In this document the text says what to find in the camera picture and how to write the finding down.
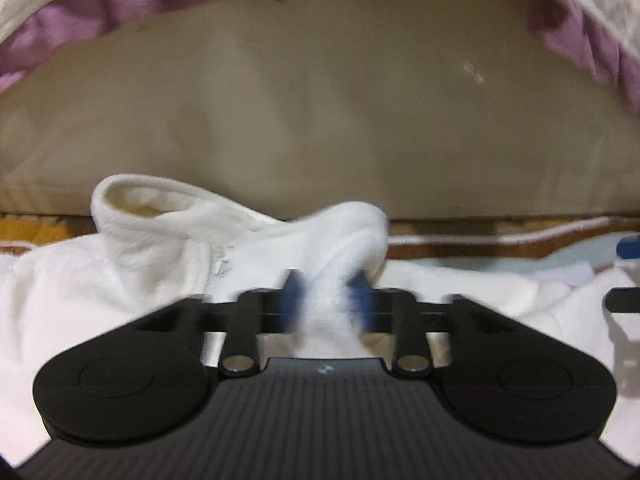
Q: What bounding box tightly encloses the white fleece garment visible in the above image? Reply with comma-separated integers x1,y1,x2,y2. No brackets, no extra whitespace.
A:
0,174,640,466

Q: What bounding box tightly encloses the beige bed base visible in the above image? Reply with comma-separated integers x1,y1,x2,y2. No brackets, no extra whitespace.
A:
0,0,640,221

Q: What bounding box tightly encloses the printed quilt with purple frill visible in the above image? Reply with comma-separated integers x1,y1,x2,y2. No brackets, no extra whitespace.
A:
0,0,640,116

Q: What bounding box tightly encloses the checked rug with brown border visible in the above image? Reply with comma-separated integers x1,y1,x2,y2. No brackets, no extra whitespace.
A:
0,216,640,286

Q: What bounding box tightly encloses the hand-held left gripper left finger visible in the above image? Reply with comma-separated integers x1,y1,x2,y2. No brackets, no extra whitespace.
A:
132,269,304,379

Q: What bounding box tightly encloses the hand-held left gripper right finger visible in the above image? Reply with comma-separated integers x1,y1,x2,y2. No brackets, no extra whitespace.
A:
347,269,521,379

